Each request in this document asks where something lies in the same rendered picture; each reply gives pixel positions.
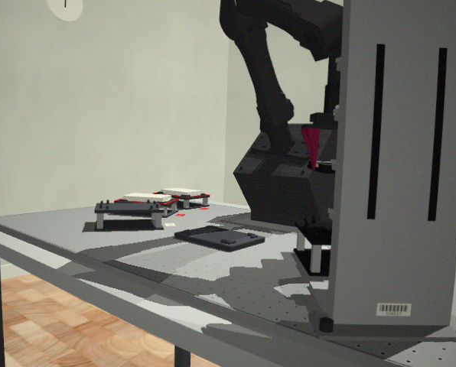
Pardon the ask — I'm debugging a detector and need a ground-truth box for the black cylinder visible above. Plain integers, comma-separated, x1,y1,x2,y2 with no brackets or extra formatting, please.
319,317,334,333

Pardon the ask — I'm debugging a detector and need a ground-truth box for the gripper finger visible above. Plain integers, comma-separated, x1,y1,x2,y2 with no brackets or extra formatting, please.
301,128,320,170

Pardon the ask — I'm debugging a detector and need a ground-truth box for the grey tower with black slots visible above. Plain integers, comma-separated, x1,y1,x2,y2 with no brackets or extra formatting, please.
309,0,456,326

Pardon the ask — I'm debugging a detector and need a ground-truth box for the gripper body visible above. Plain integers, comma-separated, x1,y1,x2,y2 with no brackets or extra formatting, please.
301,112,338,130

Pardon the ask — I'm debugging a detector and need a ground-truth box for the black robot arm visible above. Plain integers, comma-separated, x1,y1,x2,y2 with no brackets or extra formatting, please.
220,0,343,161

